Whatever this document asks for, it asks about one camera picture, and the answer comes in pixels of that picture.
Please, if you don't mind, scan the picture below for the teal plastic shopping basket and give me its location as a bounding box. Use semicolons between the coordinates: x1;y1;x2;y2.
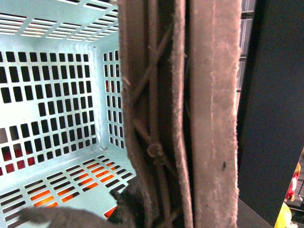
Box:
0;0;135;228

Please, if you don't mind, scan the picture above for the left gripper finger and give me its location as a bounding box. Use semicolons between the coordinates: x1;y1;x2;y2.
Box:
19;207;112;228

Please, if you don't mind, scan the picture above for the brown basket handle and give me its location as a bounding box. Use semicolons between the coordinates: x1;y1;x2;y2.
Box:
118;0;241;228

